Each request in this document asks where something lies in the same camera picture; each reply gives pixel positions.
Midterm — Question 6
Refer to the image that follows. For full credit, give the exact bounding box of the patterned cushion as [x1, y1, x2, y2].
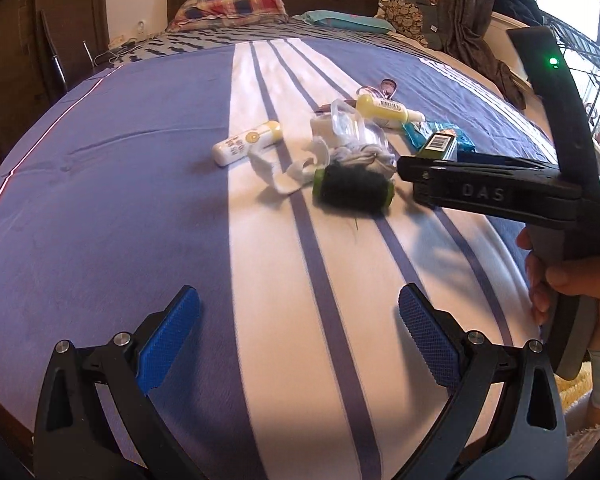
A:
[379, 0, 441, 51]

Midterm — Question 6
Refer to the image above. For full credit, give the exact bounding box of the clear plastic box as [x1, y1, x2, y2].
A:
[310, 99, 389, 159]

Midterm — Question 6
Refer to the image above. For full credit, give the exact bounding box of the teal pillow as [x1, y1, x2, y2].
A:
[299, 9, 396, 35]

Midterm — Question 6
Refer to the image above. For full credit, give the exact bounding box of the metal frame chair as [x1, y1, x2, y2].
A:
[39, 9, 97, 92]

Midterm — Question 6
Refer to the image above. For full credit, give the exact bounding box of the yellow fluffy rug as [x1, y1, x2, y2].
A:
[554, 360, 600, 463]

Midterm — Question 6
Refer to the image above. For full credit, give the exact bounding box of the white tube with yellow cap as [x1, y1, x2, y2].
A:
[212, 120, 284, 168]

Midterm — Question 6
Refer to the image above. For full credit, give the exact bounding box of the green spool of dark thread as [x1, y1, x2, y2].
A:
[311, 162, 396, 219]

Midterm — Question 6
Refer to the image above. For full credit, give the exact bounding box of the plaid pillow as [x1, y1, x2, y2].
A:
[172, 0, 289, 29]

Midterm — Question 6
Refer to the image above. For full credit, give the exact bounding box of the dark jacket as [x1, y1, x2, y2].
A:
[492, 0, 547, 29]

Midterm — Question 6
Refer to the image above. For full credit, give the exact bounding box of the brown curtain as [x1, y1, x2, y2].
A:
[434, 0, 527, 109]

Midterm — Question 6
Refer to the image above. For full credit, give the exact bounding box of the blue foil wrapper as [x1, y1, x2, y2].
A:
[399, 119, 476, 154]

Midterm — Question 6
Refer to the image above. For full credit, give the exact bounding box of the yellow squeeze bottle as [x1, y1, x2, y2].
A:
[354, 92, 427, 129]

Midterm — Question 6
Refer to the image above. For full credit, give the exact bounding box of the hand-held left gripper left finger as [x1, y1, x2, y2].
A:
[32, 285, 216, 480]

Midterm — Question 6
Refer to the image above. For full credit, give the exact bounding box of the blue white striped blanket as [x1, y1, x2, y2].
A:
[0, 35, 581, 480]

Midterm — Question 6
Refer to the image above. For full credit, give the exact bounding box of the person's right hand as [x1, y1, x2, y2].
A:
[516, 229, 600, 326]

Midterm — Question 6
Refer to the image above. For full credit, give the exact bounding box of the white cloth strip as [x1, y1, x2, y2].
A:
[248, 140, 331, 196]

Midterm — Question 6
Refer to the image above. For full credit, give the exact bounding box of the green barcode box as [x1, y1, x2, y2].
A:
[413, 132, 461, 161]

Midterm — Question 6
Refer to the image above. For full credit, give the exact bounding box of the white grey cloth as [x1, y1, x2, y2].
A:
[327, 142, 399, 179]

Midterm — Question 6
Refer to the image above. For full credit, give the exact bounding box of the black drying rack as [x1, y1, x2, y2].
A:
[544, 12, 600, 127]

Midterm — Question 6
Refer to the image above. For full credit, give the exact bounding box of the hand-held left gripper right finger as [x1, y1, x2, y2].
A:
[395, 282, 568, 480]

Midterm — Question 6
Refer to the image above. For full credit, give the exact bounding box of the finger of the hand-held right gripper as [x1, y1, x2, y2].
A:
[397, 155, 574, 187]

